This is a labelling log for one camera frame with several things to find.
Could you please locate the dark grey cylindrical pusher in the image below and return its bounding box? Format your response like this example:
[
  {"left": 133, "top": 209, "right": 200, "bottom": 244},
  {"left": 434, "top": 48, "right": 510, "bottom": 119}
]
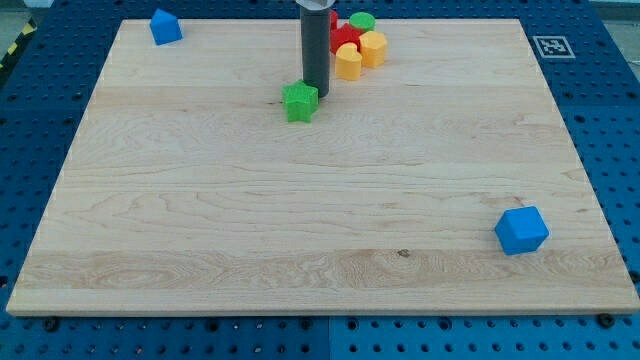
[{"left": 300, "top": 5, "right": 331, "bottom": 98}]

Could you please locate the silver pusher mount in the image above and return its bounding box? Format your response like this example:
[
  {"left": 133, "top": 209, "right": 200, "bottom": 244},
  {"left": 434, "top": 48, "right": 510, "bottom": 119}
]
[{"left": 295, "top": 0, "right": 336, "bottom": 11}]

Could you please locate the green star block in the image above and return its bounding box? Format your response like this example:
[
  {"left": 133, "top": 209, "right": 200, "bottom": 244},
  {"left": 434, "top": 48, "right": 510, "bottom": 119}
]
[{"left": 281, "top": 80, "right": 319, "bottom": 123}]

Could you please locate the red star block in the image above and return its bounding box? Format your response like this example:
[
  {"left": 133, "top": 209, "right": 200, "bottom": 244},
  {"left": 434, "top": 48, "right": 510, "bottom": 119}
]
[{"left": 330, "top": 23, "right": 364, "bottom": 54}]

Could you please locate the red block behind pusher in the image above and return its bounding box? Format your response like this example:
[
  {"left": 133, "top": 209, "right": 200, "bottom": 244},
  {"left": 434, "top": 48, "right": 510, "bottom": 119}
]
[{"left": 330, "top": 10, "right": 339, "bottom": 31}]

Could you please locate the green cylinder block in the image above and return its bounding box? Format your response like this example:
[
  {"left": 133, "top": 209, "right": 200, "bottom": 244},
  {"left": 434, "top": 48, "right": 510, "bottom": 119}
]
[{"left": 349, "top": 12, "right": 376, "bottom": 32}]

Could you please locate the yellow heart block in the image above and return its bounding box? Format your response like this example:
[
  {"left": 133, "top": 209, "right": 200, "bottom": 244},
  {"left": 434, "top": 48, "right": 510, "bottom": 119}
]
[{"left": 335, "top": 42, "right": 362, "bottom": 81}]

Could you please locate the yellow hexagon block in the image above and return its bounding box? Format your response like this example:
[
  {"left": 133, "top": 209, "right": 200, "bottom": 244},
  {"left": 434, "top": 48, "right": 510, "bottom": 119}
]
[{"left": 359, "top": 31, "right": 388, "bottom": 68}]

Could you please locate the blue pentagon block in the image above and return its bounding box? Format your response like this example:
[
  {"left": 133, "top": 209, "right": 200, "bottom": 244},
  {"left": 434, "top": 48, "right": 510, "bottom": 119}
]
[{"left": 149, "top": 9, "right": 183, "bottom": 45}]

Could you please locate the white fiducial marker tag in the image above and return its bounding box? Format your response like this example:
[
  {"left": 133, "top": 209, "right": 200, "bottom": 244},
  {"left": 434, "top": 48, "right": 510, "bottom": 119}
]
[{"left": 533, "top": 35, "right": 575, "bottom": 59}]

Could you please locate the blue cube block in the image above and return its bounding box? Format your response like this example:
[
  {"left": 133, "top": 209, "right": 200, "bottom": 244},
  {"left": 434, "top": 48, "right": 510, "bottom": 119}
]
[{"left": 494, "top": 206, "right": 550, "bottom": 255}]

